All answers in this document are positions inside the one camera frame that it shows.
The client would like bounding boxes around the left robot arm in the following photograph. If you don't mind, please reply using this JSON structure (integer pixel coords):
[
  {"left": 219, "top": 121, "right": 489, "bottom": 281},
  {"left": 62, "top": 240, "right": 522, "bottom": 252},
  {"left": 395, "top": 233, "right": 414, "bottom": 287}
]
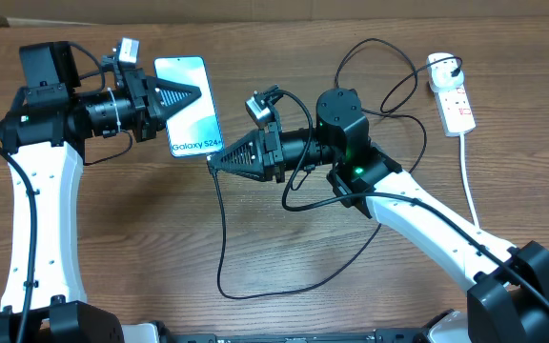
[{"left": 0, "top": 38, "right": 201, "bottom": 342}]

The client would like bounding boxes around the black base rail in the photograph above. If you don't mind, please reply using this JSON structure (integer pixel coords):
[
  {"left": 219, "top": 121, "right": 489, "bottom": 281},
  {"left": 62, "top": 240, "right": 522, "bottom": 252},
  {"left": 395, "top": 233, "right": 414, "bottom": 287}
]
[{"left": 160, "top": 328, "right": 427, "bottom": 343}]

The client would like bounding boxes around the blue Galaxy smartphone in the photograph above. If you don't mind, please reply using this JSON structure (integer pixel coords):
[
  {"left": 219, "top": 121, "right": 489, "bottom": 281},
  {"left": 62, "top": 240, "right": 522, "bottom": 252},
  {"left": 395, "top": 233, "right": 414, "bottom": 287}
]
[{"left": 154, "top": 55, "right": 224, "bottom": 158}]

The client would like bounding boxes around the white charger plug adapter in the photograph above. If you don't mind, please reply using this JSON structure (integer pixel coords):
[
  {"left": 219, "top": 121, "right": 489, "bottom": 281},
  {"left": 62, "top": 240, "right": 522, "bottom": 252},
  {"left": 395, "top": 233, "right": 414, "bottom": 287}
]
[{"left": 427, "top": 52, "right": 464, "bottom": 93}]

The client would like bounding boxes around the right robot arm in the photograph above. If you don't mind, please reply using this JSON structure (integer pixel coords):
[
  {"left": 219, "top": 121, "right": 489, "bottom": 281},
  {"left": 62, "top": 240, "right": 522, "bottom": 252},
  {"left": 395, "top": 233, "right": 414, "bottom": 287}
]
[{"left": 208, "top": 88, "right": 549, "bottom": 342}]

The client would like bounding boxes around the white power strip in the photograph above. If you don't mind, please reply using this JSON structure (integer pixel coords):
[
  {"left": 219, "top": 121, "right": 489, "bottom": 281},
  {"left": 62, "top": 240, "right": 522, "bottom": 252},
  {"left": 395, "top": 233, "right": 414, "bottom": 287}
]
[{"left": 435, "top": 86, "right": 476, "bottom": 137}]

